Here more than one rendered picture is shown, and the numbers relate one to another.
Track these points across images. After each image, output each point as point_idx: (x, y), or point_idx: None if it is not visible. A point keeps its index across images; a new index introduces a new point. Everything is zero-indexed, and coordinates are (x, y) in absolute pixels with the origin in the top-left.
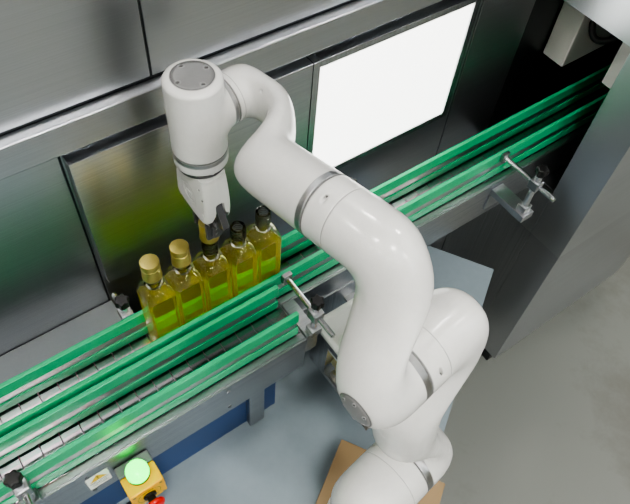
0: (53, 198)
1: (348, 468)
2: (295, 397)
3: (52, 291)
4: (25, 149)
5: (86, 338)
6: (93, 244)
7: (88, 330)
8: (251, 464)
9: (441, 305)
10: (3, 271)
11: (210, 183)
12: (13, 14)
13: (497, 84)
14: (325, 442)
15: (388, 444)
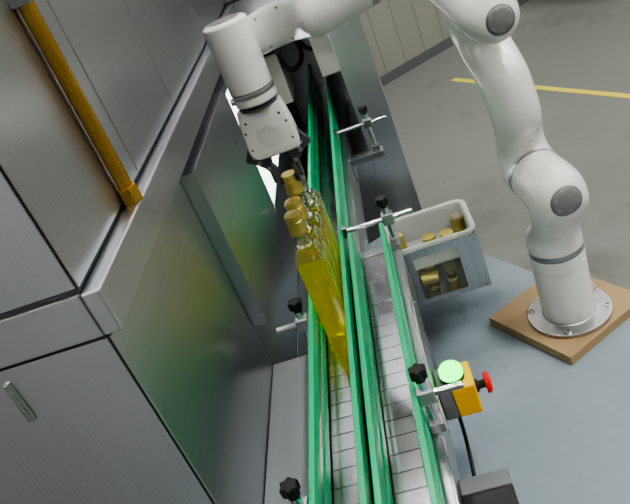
0: (196, 228)
1: (525, 193)
2: (433, 348)
3: (246, 351)
4: (170, 155)
5: (298, 383)
6: (236, 280)
7: (291, 381)
8: None
9: None
10: (216, 320)
11: (281, 99)
12: (108, 38)
13: None
14: (485, 334)
15: (524, 98)
